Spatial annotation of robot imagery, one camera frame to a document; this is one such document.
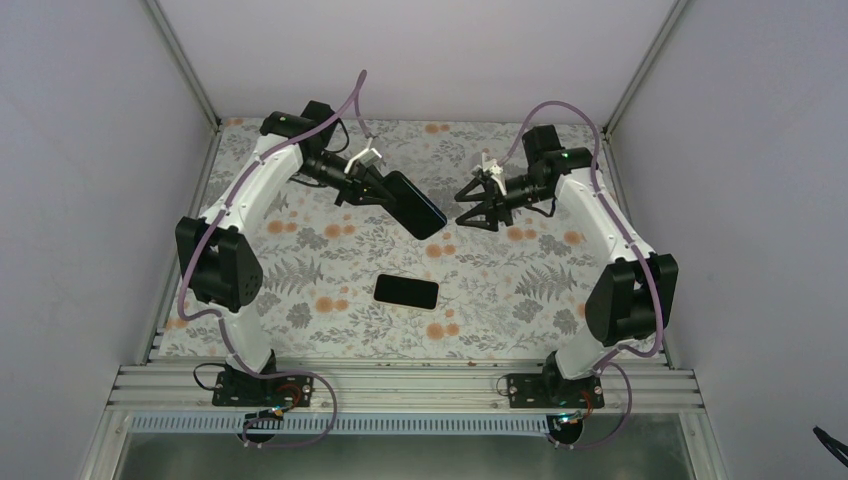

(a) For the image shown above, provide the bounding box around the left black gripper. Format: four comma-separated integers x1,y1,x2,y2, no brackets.
299,150,397,207

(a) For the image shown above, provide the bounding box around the black phone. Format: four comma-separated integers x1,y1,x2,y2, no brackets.
382,171,447,240

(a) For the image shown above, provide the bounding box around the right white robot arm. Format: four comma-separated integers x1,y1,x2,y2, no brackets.
454,125,679,407

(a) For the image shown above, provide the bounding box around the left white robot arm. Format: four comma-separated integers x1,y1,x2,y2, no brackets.
175,101,395,405

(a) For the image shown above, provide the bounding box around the phone with pink case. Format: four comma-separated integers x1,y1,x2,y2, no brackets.
373,274,440,311

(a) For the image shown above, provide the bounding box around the floral patterned table mat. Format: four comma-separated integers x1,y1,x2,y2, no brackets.
158,117,664,362

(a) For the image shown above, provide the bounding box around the black object at edge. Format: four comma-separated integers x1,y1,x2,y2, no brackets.
812,426,848,467

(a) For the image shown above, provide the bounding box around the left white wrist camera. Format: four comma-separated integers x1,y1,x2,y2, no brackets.
344,147,383,175

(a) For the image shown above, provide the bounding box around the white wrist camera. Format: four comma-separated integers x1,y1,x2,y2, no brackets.
479,152,507,196
344,147,383,175

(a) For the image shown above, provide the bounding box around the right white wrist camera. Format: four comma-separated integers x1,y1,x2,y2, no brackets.
479,152,507,196

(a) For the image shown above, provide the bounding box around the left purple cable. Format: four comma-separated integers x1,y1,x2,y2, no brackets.
175,69,372,450

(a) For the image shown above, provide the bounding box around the purple cable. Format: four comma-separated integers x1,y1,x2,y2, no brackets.
175,69,372,450
496,100,665,452

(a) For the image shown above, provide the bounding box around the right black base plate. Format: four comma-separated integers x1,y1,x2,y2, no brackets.
505,373,605,409

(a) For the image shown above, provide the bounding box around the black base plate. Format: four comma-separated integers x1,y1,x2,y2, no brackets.
505,373,605,409
211,370,314,409

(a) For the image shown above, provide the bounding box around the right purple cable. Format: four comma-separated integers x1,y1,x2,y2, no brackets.
496,100,665,452

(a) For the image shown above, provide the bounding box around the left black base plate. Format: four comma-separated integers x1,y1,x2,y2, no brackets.
211,370,314,409

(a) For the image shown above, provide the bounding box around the aluminium rail frame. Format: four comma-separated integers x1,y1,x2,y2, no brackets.
107,359,705,414

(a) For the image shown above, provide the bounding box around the grey slotted cable duct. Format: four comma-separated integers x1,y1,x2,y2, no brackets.
129,413,571,437

